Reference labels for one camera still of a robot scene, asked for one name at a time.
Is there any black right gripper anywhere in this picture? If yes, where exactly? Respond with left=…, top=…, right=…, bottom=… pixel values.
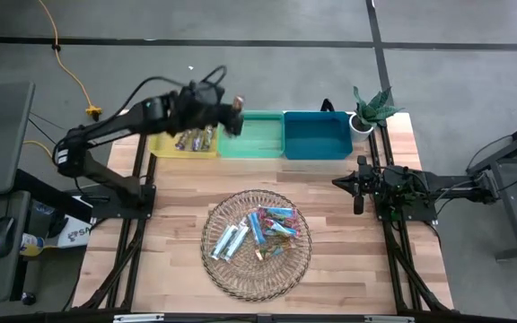
left=332, top=155, right=380, bottom=215

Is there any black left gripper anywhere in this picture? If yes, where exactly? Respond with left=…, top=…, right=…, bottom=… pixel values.
left=193, top=89, right=244, bottom=136

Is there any light blue yellow granola bar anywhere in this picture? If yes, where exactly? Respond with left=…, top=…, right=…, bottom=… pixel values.
left=189, top=129, right=204, bottom=153

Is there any blue red-ended Chewy bar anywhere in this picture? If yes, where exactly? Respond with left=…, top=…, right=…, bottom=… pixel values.
left=257, top=205, right=296, bottom=222
left=261, top=222, right=301, bottom=238

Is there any plain blue granola bar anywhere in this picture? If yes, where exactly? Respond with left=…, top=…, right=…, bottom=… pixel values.
left=247, top=211, right=267, bottom=247

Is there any light blue striped granola bar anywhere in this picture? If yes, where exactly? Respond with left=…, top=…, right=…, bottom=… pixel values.
left=210, top=223, right=238, bottom=261
left=223, top=223, right=250, bottom=262

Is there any teal plastic bin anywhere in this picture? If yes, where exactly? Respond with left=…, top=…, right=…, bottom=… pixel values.
left=216, top=110, right=285, bottom=160

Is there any blue plastic bin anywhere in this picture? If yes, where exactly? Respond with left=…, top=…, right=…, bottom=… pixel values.
left=283, top=110, right=354, bottom=162

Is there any green plant in white pot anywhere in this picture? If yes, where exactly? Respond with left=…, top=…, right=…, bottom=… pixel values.
left=347, top=85, right=406, bottom=144

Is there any yellow plastic bin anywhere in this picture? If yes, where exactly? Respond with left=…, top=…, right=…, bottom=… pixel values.
left=147, top=129, right=220, bottom=160

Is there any round woven wicker tray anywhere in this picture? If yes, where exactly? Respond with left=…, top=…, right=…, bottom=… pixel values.
left=200, top=188, right=313, bottom=302

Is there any white cardboard box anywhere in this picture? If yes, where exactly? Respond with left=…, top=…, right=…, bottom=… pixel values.
left=56, top=214, right=93, bottom=249

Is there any yellow white bottle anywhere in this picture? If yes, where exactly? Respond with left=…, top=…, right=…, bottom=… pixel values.
left=19, top=232, right=47, bottom=258

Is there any black computer mouse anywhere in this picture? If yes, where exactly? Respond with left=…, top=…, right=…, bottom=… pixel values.
left=0, top=216, right=17, bottom=259

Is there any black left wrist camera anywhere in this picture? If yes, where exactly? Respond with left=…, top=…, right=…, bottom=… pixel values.
left=188, top=80, right=224, bottom=108

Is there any black aluminium rig frame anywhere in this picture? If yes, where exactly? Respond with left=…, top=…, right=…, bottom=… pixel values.
left=60, top=109, right=457, bottom=323

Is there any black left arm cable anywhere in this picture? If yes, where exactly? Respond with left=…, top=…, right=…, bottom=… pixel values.
left=105, top=65, right=229, bottom=127

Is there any silver frame bracket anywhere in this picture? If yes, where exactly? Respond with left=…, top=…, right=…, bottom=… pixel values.
left=113, top=313, right=165, bottom=323
left=364, top=315, right=416, bottom=323

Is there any yellow extension cord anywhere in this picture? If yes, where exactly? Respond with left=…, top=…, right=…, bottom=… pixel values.
left=37, top=0, right=104, bottom=122

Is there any thin yellow cable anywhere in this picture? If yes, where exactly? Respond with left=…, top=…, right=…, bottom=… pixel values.
left=22, top=139, right=57, bottom=161

